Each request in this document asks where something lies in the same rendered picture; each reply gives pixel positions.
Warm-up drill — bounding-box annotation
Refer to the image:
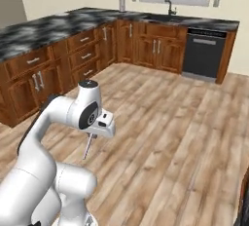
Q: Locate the white paper towel roll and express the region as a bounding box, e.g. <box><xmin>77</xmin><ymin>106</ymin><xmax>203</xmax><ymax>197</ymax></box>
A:
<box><xmin>118</xmin><ymin>0</ymin><xmax>127</xmax><ymax>13</ymax></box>

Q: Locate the black dishwasher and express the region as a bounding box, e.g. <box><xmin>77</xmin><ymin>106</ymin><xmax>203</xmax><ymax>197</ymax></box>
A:
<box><xmin>181</xmin><ymin>26</ymin><xmax>229</xmax><ymax>83</ymax></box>

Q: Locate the silver cutlery piece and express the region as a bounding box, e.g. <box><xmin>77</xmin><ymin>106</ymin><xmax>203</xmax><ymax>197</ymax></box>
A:
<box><xmin>83</xmin><ymin>132</ymin><xmax>95</xmax><ymax>161</ymax></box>

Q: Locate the dark tap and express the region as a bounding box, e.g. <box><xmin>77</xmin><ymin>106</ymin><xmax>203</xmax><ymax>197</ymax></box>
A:
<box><xmin>163</xmin><ymin>0</ymin><xmax>178</xmax><ymax>17</ymax></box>

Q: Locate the dark sink basin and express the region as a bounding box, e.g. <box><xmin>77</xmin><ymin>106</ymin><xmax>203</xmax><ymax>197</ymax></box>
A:
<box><xmin>142</xmin><ymin>14</ymin><xmax>187</xmax><ymax>23</ymax></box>

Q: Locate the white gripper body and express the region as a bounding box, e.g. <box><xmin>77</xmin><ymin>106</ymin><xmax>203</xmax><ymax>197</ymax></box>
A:
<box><xmin>87</xmin><ymin>121</ymin><xmax>117</xmax><ymax>138</ymax></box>

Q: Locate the brown wooden base cupboard run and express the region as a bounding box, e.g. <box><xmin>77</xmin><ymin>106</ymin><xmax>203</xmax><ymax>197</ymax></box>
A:
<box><xmin>0</xmin><ymin>20</ymin><xmax>119</xmax><ymax>129</ymax></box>

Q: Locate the brown wooden sink cupboard run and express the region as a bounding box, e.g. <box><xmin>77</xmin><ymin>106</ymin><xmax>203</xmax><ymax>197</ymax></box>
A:
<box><xmin>116</xmin><ymin>19</ymin><xmax>190</xmax><ymax>75</ymax></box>

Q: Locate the dark kitchen island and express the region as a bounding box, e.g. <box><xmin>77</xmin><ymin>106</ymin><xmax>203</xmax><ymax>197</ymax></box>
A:
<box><xmin>232</xmin><ymin>167</ymin><xmax>249</xmax><ymax>226</ymax></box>

